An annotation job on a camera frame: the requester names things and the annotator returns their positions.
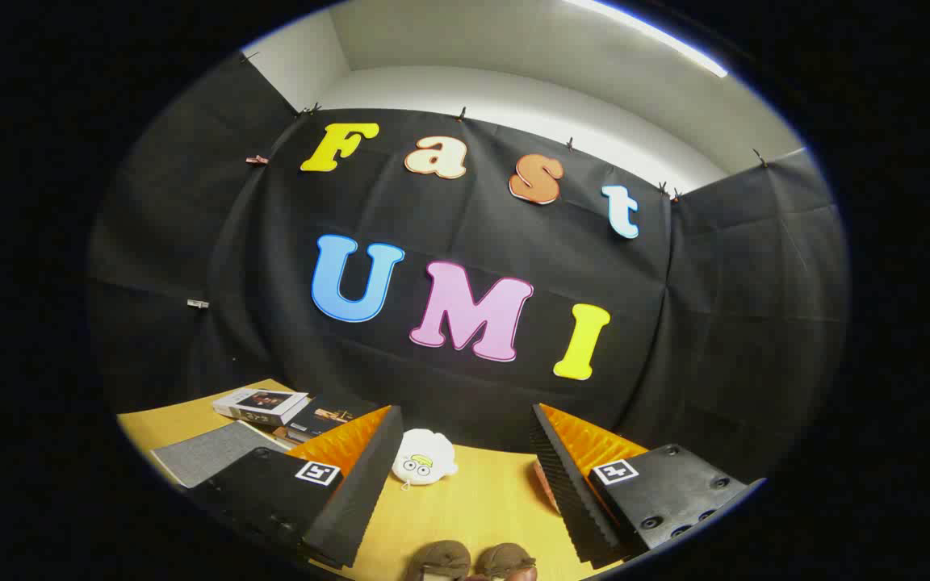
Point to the grey fabric storage box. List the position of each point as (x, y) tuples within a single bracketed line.
[(207, 452)]

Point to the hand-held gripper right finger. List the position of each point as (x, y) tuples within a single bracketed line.
[(566, 492)]

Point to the white plush toy with eyes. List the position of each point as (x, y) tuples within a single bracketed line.
[(425, 452)]

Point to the dark blue cover book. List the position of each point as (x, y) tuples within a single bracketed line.
[(328, 415)]

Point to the brown fuzzy shoe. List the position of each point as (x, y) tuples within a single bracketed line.
[(441, 558), (505, 559)]

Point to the white cover book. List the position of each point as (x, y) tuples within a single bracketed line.
[(259, 403)]

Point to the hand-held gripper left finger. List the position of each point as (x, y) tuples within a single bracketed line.
[(360, 492)]

